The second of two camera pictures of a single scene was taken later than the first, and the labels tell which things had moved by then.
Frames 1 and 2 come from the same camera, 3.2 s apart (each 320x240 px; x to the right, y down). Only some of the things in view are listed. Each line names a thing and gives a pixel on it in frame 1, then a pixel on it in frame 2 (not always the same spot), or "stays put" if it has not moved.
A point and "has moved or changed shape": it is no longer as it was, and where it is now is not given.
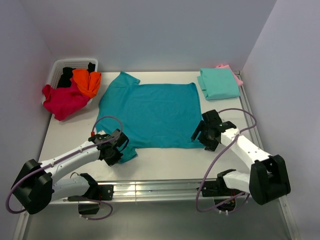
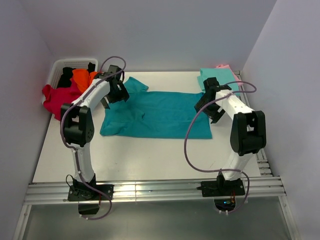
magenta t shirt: [65, 102] stays put
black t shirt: [65, 80] stays put
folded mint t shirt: [218, 83] stays put
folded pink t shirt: [239, 81] stays put
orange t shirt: [89, 82] stays put
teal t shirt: [161, 115] has moved or changed shape
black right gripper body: [205, 138] → [204, 99]
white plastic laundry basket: [76, 63] stays put
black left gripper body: [114, 157] → [118, 95]
